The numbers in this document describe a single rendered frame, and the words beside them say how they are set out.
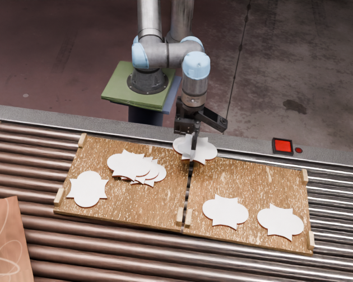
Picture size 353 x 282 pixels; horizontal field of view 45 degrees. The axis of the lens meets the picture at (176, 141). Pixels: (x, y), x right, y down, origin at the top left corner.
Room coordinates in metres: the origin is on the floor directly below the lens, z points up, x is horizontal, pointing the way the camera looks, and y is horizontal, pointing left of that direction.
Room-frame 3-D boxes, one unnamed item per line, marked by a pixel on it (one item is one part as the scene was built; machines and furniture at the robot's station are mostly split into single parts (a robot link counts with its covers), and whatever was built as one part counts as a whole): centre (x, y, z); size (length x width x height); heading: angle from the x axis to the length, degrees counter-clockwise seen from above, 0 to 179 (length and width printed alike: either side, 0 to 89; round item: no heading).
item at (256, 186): (0.93, -0.27, 0.93); 0.41 x 0.35 x 0.02; 87
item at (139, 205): (0.95, 0.15, 0.93); 0.41 x 0.35 x 0.02; 88
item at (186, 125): (1.02, -0.03, 1.20); 0.09 x 0.08 x 0.12; 87
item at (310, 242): (0.79, -0.46, 0.95); 0.06 x 0.02 x 0.03; 177
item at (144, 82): (1.56, 0.17, 0.95); 0.15 x 0.15 x 0.10
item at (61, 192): (0.82, 0.35, 0.95); 0.06 x 0.02 x 0.03; 178
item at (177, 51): (1.12, 0.00, 1.35); 0.11 x 0.11 x 0.08; 9
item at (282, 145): (1.23, -0.42, 0.92); 0.06 x 0.06 x 0.01; 0
